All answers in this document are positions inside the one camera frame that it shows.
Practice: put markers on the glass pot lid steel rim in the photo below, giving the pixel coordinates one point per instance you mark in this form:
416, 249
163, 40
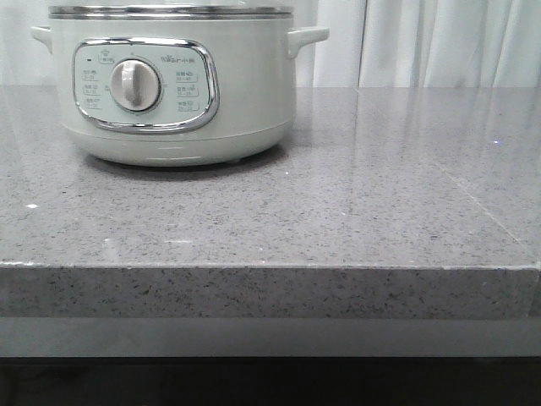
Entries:
169, 12

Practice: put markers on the pale green electric cooking pot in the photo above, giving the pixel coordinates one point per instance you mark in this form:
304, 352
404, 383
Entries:
176, 93

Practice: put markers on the white pleated curtain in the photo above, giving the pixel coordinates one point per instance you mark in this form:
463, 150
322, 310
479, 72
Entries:
450, 44

